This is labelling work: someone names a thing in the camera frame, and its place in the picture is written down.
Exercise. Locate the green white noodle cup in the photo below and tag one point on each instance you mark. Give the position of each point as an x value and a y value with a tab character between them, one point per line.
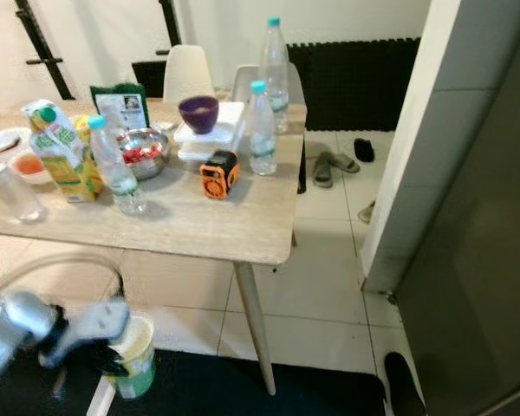
139	360

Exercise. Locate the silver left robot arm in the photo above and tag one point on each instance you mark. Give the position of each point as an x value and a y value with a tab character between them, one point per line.
17	329

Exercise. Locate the grey fridge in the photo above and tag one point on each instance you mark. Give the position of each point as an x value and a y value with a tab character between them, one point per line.
451	173

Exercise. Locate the white bar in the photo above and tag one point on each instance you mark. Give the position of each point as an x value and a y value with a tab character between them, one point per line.
102	399

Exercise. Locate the black floor mat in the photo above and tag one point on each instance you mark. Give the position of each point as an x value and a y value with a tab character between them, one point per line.
234	394

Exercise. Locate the light wooden table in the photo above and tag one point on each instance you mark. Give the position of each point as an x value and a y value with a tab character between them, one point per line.
208	221

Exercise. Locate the clear drinking glass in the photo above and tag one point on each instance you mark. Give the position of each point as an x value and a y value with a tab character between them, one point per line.
17	192

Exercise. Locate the leaning clear water bottle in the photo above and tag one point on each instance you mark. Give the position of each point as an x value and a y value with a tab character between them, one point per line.
117	169

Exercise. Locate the yellow green juice carton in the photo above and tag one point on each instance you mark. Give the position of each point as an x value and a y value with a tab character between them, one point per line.
65	160

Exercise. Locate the small bowl orange sauce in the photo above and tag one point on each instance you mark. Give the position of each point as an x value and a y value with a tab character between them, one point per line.
28	166

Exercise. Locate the steel bowl with red food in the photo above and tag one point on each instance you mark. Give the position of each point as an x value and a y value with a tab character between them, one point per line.
146	154

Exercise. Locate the orange black small device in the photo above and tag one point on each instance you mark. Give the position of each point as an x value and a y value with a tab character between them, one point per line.
220	175

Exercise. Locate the white bowl with food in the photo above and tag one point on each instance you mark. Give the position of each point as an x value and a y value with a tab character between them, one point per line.
4	146

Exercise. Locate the yellow packet behind carton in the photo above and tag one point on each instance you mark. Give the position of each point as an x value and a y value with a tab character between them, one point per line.
84	126

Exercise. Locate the white lidded food container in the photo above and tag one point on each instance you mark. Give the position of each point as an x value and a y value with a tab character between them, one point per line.
230	139

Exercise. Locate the green packet white label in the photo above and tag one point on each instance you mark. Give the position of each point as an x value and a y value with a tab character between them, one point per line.
121	108

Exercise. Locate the purple bowl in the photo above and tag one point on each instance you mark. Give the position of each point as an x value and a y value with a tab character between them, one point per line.
198	113

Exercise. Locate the clear bottle green label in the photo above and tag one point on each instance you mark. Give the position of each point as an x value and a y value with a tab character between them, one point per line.
262	130

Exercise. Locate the large black slipper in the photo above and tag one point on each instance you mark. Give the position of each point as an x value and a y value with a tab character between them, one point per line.
403	386

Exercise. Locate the grey slippers pair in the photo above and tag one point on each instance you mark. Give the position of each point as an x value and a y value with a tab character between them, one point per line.
329	166

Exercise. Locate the small black foam panel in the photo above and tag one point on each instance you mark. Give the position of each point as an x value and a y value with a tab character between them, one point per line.
147	78

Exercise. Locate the single grey sandal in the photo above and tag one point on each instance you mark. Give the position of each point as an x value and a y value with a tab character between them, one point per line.
367	212

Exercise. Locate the cream plastic chair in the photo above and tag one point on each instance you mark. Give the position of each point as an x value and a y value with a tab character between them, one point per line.
187	74

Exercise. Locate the grey plastic chair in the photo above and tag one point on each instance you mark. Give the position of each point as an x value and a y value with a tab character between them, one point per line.
245	80

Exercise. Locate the slanted black stand pole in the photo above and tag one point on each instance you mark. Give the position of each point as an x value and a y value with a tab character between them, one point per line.
43	48

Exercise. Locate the small black slipper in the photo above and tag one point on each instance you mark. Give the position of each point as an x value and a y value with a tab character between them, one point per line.
364	149

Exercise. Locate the tall clear water bottle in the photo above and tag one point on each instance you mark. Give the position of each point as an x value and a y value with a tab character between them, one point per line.
275	61

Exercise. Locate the short black stand pole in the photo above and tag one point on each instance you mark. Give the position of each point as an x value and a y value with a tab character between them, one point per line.
170	22

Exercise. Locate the large black foam panel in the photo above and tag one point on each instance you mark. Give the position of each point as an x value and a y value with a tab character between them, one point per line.
355	87

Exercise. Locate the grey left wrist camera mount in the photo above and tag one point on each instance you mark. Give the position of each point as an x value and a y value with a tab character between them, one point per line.
100	325

